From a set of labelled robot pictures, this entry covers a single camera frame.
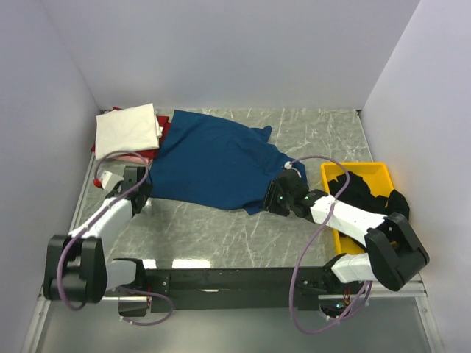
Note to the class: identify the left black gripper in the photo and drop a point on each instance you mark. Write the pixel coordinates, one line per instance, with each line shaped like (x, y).
(147, 188)

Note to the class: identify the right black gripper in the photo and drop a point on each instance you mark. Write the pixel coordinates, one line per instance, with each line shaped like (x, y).
(270, 204)

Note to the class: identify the blue t shirt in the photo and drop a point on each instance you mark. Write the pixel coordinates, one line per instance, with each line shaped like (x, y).
(215, 162)

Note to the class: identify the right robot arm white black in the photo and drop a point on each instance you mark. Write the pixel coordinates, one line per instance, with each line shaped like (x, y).
(394, 254)

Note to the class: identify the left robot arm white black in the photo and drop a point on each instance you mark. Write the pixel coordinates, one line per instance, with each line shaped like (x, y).
(76, 271)

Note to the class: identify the folded white t shirt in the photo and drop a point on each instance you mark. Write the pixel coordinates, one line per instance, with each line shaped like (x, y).
(127, 130)

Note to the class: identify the folded red t shirt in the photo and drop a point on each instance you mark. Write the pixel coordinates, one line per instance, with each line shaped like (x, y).
(163, 127)

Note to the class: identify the black t shirt in bin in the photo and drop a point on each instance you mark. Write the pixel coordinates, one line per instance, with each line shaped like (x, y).
(350, 225)

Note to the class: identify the yellow plastic bin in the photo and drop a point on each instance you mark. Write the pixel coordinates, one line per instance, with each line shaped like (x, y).
(370, 187)

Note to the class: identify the black base beam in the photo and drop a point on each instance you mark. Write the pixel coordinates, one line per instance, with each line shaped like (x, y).
(239, 288)

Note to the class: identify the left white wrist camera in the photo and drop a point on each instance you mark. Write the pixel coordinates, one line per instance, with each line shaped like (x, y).
(106, 180)

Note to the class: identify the aluminium frame rail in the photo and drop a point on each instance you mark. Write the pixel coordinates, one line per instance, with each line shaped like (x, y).
(42, 305)

